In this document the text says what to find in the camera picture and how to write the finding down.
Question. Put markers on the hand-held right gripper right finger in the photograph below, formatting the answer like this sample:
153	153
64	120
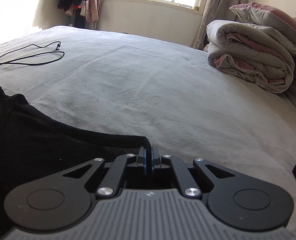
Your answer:
155	160

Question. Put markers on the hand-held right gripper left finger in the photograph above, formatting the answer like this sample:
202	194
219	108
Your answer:
145	161

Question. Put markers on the grey and pink folded comforter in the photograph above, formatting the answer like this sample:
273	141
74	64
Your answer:
250	52

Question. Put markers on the patterned curtain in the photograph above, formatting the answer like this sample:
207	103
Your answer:
217	7

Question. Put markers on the black garment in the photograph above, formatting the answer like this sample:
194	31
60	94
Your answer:
38	142

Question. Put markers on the grey and pink pillow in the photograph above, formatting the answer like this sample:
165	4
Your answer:
270	20

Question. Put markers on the grey bed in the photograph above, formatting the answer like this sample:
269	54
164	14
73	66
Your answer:
150	85

